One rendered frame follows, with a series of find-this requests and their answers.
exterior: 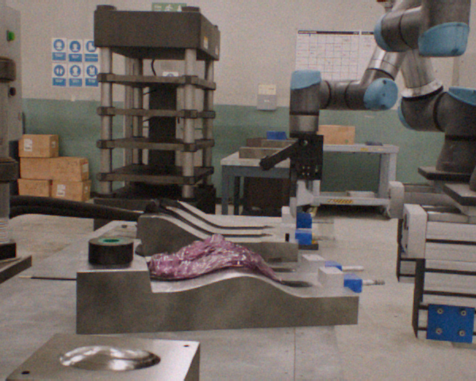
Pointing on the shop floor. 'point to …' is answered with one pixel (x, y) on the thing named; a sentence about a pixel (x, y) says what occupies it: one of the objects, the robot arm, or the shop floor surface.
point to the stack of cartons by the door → (51, 170)
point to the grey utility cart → (358, 198)
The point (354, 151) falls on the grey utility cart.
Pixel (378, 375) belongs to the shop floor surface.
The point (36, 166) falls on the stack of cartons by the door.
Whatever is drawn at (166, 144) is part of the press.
